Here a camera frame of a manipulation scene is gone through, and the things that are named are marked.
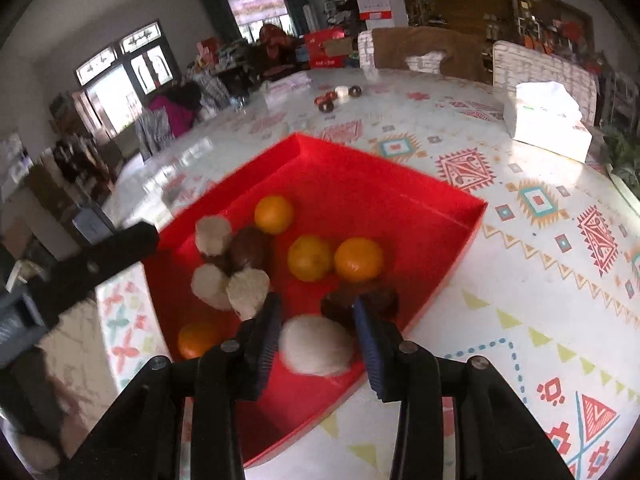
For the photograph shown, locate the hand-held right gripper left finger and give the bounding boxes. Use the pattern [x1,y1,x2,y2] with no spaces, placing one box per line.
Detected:
[65,291,283,480]

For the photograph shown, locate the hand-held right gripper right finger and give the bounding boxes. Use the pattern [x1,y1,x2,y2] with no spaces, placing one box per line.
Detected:
[351,296,576,480]

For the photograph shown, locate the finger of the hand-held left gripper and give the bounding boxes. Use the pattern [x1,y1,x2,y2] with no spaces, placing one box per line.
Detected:
[35,221,160,326]

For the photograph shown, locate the dark passion fruit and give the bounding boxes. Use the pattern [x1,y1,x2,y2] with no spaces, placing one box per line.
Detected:
[320,287,357,333]
[230,226,273,271]

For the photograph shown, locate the orange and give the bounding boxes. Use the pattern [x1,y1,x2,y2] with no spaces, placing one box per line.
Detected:
[287,235,335,282]
[177,321,223,361]
[333,237,385,283]
[254,195,295,235]

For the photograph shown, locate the red box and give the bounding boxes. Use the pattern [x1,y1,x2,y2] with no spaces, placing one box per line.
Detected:
[142,132,488,468]

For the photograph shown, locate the person's left forearm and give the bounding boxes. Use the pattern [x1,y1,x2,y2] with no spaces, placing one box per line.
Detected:
[0,430,63,476]

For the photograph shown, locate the patterned tablecloth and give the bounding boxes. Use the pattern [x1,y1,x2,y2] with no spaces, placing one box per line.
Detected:
[95,67,640,480]

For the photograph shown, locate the black framed glass door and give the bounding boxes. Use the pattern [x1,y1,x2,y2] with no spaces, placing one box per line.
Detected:
[75,20,176,136]

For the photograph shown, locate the white tissue pack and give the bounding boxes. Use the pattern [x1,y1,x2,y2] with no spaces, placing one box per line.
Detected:
[502,81,593,163]

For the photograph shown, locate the red cardboard carton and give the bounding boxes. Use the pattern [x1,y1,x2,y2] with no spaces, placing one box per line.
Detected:
[304,27,360,70]

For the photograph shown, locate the pale green plate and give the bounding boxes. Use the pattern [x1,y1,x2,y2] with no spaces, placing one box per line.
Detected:
[607,170,640,211]

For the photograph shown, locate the brown chair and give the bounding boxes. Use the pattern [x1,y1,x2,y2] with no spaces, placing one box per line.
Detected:
[359,27,493,83]

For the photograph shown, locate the window with teal curtains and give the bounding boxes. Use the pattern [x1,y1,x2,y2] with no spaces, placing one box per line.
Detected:
[197,0,313,43]

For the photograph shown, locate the chair with patterned cover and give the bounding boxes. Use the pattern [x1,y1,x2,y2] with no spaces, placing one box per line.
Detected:
[492,40,598,126]

